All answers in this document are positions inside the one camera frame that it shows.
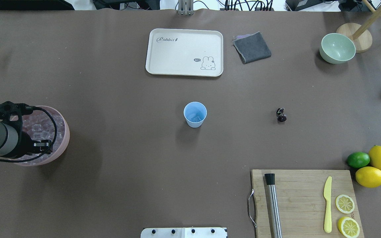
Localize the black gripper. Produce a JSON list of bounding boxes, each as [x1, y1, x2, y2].
[[18, 134, 52, 158]]

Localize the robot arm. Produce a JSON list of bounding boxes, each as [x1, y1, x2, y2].
[[0, 122, 52, 159]]

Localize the pink bowl of ice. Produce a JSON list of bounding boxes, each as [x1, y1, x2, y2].
[[16, 105, 70, 166]]

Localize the light blue plastic cup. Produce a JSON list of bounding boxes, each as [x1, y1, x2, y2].
[[183, 101, 207, 128]]

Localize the wooden cup tree stand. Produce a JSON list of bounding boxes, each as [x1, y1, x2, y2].
[[336, 0, 381, 53]]

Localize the cream rabbit tray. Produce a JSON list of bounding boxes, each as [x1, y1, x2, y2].
[[145, 28, 224, 77]]

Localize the grey folded cloth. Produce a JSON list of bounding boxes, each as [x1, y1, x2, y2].
[[233, 32, 272, 64]]

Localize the steel muddler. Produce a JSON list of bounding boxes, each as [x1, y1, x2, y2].
[[264, 173, 283, 238]]

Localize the bamboo cutting board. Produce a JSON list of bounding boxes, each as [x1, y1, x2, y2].
[[251, 169, 357, 238]]

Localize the yellow plastic knife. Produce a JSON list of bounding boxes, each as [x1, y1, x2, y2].
[[323, 176, 332, 233]]

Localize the lemon half far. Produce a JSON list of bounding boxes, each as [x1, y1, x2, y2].
[[335, 194, 355, 214]]

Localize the lemon half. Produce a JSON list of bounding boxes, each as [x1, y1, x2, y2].
[[335, 194, 355, 214], [337, 217, 361, 238]]

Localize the mint green bowl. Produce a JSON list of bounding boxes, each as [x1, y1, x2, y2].
[[319, 33, 356, 64]]

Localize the green lime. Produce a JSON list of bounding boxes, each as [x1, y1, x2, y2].
[[346, 152, 370, 169]]

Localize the lemon half near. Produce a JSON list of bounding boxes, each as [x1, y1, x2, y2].
[[337, 217, 361, 238]]

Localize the whole lemon lower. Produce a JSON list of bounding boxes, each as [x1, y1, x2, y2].
[[355, 166, 381, 188]]

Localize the black camera cable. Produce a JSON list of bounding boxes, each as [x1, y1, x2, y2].
[[0, 106, 58, 163]]

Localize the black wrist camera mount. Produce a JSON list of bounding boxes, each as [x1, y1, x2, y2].
[[0, 101, 35, 134]]

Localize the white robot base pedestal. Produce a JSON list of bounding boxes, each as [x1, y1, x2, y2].
[[140, 226, 228, 238]]

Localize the aluminium frame post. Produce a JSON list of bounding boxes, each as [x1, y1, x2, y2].
[[177, 0, 194, 16]]

